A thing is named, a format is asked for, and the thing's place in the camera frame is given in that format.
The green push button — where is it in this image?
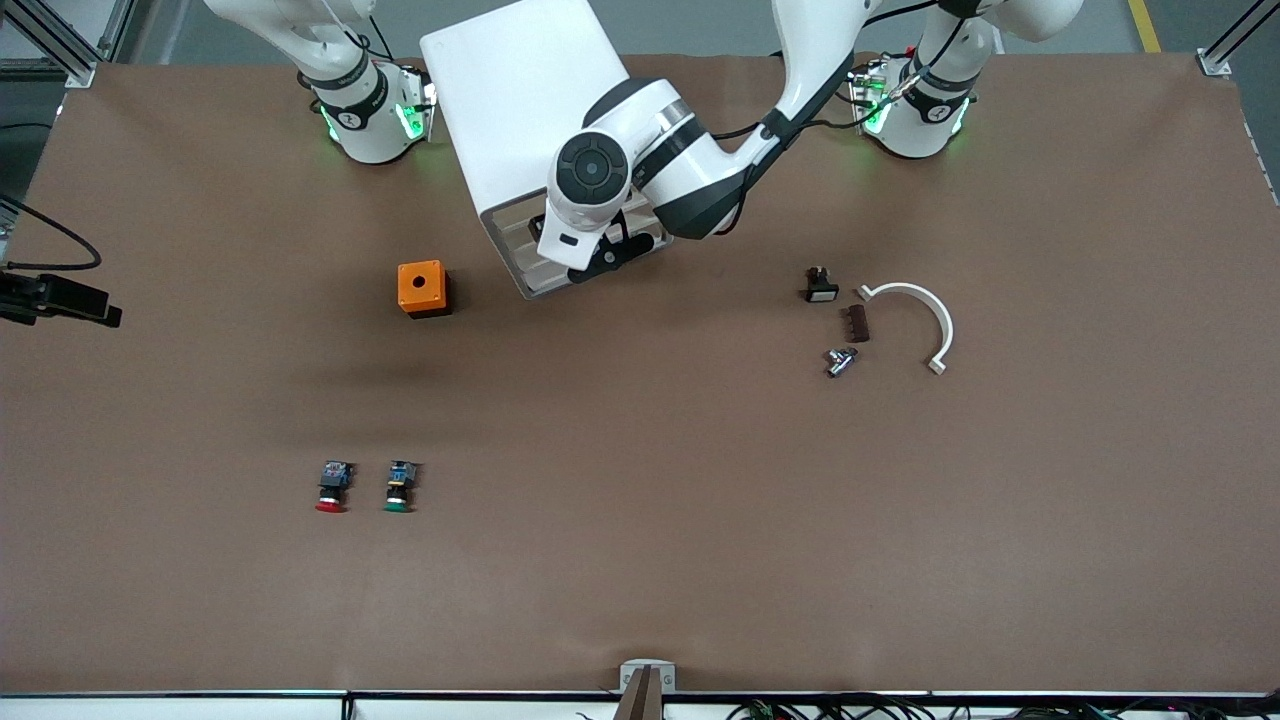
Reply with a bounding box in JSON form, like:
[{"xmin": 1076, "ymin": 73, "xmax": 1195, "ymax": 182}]
[{"xmin": 383, "ymin": 460, "xmax": 421, "ymax": 514}]

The white curved plastic bracket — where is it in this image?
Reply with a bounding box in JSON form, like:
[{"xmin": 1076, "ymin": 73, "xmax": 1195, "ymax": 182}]
[{"xmin": 857, "ymin": 282, "xmax": 955, "ymax": 376}]

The red push button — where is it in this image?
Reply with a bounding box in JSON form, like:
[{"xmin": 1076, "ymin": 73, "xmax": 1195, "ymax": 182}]
[{"xmin": 314, "ymin": 460, "xmax": 355, "ymax": 514}]

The white plastic drawer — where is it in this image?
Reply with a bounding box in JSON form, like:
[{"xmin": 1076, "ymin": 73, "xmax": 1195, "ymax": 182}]
[
  {"xmin": 507, "ymin": 240, "xmax": 571, "ymax": 273},
  {"xmin": 517, "ymin": 235, "xmax": 669, "ymax": 296}
]

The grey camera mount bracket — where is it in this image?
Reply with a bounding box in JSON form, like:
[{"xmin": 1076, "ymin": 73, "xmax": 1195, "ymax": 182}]
[{"xmin": 620, "ymin": 660, "xmax": 676, "ymax": 696}]

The orange button enclosure box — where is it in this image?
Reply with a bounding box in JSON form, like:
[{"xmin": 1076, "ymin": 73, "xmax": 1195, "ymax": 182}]
[{"xmin": 397, "ymin": 260, "xmax": 452, "ymax": 319}]

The aluminium frame profile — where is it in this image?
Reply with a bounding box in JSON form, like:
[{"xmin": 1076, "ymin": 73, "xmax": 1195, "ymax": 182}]
[
  {"xmin": 1195, "ymin": 0, "xmax": 1280, "ymax": 76},
  {"xmin": 0, "ymin": 0, "xmax": 136, "ymax": 89}
]

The black cable bundle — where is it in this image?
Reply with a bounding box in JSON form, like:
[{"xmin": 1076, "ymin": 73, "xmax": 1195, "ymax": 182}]
[{"xmin": 725, "ymin": 695, "xmax": 1280, "ymax": 720}]

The brown camera pole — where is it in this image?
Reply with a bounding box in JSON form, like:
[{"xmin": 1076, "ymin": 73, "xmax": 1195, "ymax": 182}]
[{"xmin": 612, "ymin": 668, "xmax": 666, "ymax": 720}]

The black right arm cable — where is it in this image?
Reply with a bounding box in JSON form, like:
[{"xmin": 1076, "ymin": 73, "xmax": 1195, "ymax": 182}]
[{"xmin": 0, "ymin": 195, "xmax": 102, "ymax": 272}]

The white drawer cabinet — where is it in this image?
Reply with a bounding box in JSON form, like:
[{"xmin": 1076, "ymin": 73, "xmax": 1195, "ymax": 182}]
[{"xmin": 419, "ymin": 0, "xmax": 674, "ymax": 301}]

